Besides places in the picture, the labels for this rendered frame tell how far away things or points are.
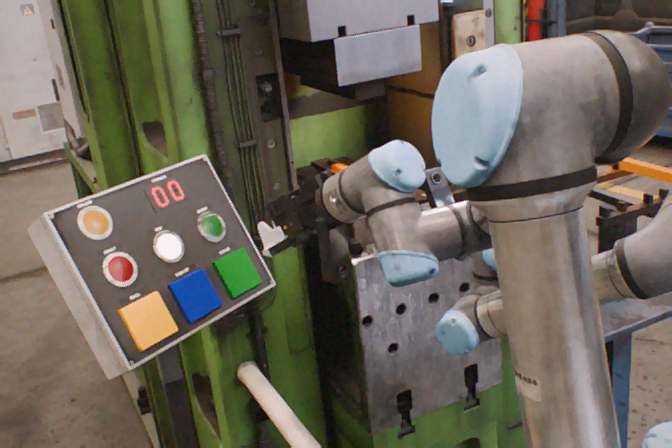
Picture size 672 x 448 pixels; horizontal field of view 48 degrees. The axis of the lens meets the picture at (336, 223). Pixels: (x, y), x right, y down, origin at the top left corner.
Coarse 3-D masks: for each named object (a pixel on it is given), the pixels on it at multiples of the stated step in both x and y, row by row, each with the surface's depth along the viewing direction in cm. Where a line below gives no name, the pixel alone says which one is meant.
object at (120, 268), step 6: (114, 258) 121; (120, 258) 121; (126, 258) 122; (108, 264) 120; (114, 264) 120; (120, 264) 121; (126, 264) 121; (132, 264) 122; (108, 270) 119; (114, 270) 120; (120, 270) 120; (126, 270) 121; (132, 270) 122; (114, 276) 119; (120, 276) 120; (126, 276) 121; (132, 276) 121
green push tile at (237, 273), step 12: (240, 252) 136; (216, 264) 132; (228, 264) 134; (240, 264) 135; (252, 264) 137; (228, 276) 133; (240, 276) 134; (252, 276) 136; (228, 288) 132; (240, 288) 134
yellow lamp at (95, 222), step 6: (90, 210) 121; (96, 210) 121; (84, 216) 120; (90, 216) 120; (96, 216) 121; (102, 216) 122; (84, 222) 119; (90, 222) 120; (96, 222) 121; (102, 222) 121; (90, 228) 120; (96, 228) 120; (102, 228) 121; (96, 234) 120
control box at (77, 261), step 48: (144, 192) 129; (192, 192) 135; (48, 240) 118; (96, 240) 120; (144, 240) 125; (192, 240) 131; (240, 240) 138; (96, 288) 117; (144, 288) 122; (96, 336) 119
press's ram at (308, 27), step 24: (288, 0) 151; (312, 0) 144; (336, 0) 146; (360, 0) 148; (384, 0) 150; (408, 0) 153; (432, 0) 155; (288, 24) 154; (312, 24) 145; (336, 24) 147; (360, 24) 150; (384, 24) 152; (408, 24) 157
